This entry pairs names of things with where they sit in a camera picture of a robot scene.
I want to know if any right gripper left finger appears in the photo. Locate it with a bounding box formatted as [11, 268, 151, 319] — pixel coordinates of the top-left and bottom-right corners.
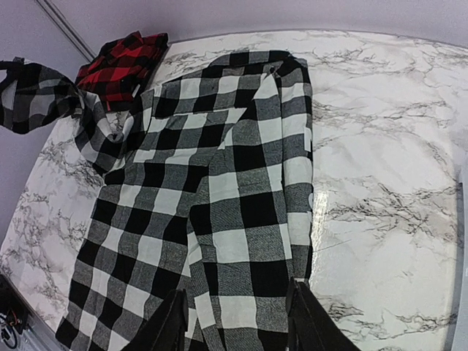
[122, 290, 189, 351]

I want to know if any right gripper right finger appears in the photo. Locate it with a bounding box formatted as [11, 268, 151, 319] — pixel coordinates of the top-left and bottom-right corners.
[286, 278, 360, 351]

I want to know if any black white plaid shirt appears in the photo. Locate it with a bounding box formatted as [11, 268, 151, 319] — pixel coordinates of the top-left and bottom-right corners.
[1, 50, 313, 350]

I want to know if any red black plaid shirt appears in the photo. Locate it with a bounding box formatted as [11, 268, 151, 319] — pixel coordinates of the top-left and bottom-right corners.
[75, 31, 168, 112]

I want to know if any aluminium front frame rail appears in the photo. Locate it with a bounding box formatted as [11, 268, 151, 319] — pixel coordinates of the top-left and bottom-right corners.
[1, 271, 65, 351]

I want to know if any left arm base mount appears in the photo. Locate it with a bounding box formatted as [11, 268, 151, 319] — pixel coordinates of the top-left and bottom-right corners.
[1, 276, 29, 350]

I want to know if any left aluminium corner post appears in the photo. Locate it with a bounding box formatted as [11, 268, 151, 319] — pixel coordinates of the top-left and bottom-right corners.
[34, 0, 96, 62]

